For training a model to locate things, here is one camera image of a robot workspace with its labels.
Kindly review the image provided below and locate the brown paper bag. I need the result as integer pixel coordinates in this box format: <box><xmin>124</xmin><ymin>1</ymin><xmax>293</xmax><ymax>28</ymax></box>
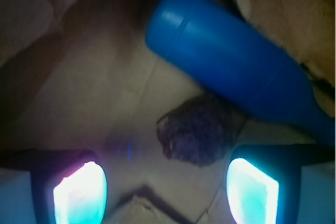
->
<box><xmin>1</xmin><ymin>0</ymin><xmax>335</xmax><ymax>223</ymax></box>

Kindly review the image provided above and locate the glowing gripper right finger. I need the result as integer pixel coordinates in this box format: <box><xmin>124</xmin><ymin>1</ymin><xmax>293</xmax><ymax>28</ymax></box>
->
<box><xmin>226</xmin><ymin>144</ymin><xmax>335</xmax><ymax>223</ymax></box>

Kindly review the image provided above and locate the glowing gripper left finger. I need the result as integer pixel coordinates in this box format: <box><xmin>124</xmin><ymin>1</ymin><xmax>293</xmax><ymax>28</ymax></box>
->
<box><xmin>1</xmin><ymin>149</ymin><xmax>107</xmax><ymax>223</ymax></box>

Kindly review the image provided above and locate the blue plastic bottle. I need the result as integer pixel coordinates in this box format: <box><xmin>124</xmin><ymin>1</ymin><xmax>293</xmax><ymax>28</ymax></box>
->
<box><xmin>145</xmin><ymin>0</ymin><xmax>335</xmax><ymax>145</ymax></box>

